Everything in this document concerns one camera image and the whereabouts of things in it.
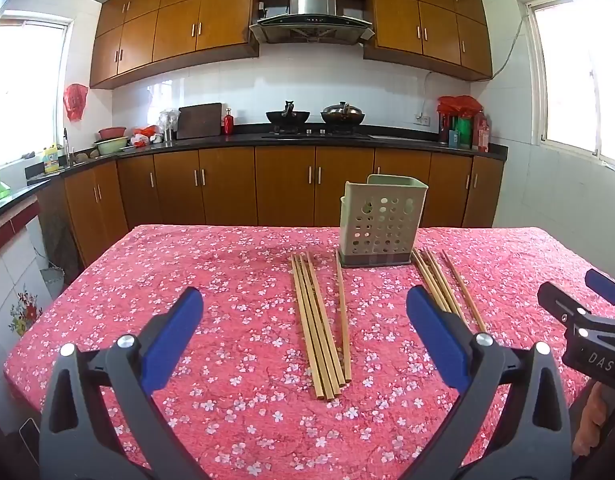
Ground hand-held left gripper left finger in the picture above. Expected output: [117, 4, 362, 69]
[40, 287, 211, 480]

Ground black gas stove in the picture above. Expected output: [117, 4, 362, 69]
[262, 128, 374, 140]

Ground green basin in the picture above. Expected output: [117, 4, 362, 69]
[94, 136, 129, 156]

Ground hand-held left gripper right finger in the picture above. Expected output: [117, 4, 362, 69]
[406, 285, 573, 480]

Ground red floral tablecloth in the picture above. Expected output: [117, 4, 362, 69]
[2, 224, 615, 480]

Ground wooden wall cabinet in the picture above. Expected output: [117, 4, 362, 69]
[89, 0, 260, 90]
[363, 0, 493, 82]

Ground grey wall cable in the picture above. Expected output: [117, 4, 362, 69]
[417, 2, 533, 121]

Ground steel range hood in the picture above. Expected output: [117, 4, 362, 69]
[249, 0, 376, 45]

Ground red and white plastic bag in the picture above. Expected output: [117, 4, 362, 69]
[130, 126, 161, 147]

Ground wok with metal lid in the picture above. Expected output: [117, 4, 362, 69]
[320, 101, 367, 126]

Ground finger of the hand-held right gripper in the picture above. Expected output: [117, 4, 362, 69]
[537, 282, 596, 327]
[585, 268, 615, 322]

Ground dark wooden cutting board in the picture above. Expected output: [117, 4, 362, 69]
[176, 103, 223, 140]

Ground tall red bottles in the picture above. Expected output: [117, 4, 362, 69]
[475, 112, 490, 154]

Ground utensil jar with plastic cover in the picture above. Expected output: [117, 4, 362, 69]
[159, 109, 181, 142]

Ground hanging red plastic bag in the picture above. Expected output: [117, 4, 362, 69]
[64, 83, 89, 122]

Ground window with white frame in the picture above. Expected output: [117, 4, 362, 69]
[0, 9, 74, 177]
[516, 0, 615, 167]

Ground green box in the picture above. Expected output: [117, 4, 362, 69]
[450, 116, 476, 150]

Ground yellow detergent bottle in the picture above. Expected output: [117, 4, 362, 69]
[42, 144, 62, 175]

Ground person's right hand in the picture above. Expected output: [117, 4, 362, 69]
[574, 382, 609, 457]

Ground black wok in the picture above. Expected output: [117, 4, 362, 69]
[266, 101, 311, 134]

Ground green perforated chopstick holder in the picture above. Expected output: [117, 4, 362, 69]
[337, 174, 429, 267]

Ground wooden base cabinets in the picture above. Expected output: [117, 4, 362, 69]
[62, 145, 505, 267]

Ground black kitchen countertop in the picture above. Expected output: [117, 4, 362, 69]
[0, 124, 509, 222]

